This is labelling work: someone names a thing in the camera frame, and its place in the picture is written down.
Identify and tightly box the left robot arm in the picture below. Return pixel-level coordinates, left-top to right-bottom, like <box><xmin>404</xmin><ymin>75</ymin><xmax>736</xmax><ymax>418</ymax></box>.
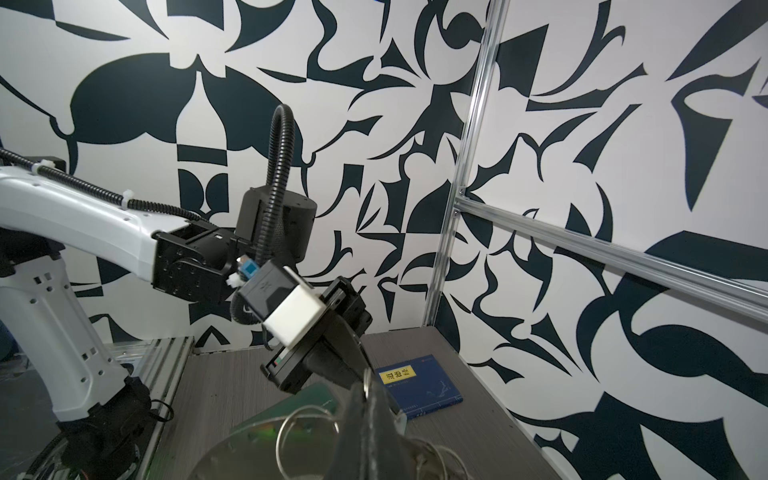
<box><xmin>1</xmin><ymin>104</ymin><xmax>370</xmax><ymax>479</ymax></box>

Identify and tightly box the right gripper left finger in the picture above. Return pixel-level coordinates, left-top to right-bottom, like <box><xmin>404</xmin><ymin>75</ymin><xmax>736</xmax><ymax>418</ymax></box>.
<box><xmin>324</xmin><ymin>383</ymin><xmax>375</xmax><ymax>480</ymax></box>

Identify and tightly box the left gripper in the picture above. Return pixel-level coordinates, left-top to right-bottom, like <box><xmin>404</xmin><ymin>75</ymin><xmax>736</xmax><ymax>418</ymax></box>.
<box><xmin>260</xmin><ymin>277</ymin><xmax>373</xmax><ymax>394</ymax></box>

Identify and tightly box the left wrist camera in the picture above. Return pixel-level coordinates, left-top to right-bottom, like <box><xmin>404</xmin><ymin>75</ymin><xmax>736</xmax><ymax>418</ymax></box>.
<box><xmin>229</xmin><ymin>256</ymin><xmax>326</xmax><ymax>349</ymax></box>

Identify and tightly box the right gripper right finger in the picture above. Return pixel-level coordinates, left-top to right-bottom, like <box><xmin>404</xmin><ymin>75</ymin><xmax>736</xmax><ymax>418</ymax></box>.
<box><xmin>365</xmin><ymin>374</ymin><xmax>416</xmax><ymax>480</ymax></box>

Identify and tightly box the blue booklet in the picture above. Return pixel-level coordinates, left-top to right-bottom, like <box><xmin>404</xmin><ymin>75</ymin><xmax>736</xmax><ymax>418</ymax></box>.
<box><xmin>375</xmin><ymin>355</ymin><xmax>464</xmax><ymax>420</ymax></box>

